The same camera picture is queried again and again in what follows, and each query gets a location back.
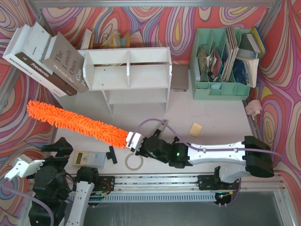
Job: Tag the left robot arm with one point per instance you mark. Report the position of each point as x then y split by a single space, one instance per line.
86 180

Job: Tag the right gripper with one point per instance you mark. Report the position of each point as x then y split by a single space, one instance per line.
143 148

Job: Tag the blue yellow book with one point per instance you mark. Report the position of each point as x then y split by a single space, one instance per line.
255 37

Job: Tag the grey notebook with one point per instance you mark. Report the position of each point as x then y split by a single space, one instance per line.
180 77

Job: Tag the white Mademoiselle book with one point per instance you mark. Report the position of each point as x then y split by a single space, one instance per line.
17 41

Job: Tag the yellow sticky note pad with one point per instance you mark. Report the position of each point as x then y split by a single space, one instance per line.
195 129

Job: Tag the white paperback book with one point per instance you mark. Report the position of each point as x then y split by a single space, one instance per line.
251 67

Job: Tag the books behind shelf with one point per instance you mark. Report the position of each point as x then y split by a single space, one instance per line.
112 41

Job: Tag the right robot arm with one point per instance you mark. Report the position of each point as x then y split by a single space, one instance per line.
250 157

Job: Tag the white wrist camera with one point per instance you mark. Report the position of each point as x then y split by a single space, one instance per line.
24 166
134 141

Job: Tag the brown Fredonia book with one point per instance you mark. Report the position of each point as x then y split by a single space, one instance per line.
30 54

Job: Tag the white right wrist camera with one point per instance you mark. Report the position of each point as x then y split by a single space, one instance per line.
134 141

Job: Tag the black T-shaped clip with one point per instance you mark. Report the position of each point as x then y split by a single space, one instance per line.
110 155

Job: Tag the The Lonely Ones book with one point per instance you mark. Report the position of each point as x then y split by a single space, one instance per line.
66 62

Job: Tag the black white stapler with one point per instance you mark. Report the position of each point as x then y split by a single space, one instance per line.
160 128

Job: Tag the white wooden bookshelf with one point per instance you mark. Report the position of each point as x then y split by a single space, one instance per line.
129 75

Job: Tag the pink tape dispenser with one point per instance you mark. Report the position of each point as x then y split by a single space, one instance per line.
253 108

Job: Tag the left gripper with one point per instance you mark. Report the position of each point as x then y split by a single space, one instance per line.
56 148

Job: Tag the mint green desk organizer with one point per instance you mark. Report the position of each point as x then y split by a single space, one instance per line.
211 65

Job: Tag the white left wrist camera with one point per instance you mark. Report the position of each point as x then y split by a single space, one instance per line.
24 166

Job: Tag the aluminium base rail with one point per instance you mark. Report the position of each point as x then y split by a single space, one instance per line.
185 182

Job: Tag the orange microfiber duster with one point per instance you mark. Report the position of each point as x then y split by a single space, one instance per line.
63 119

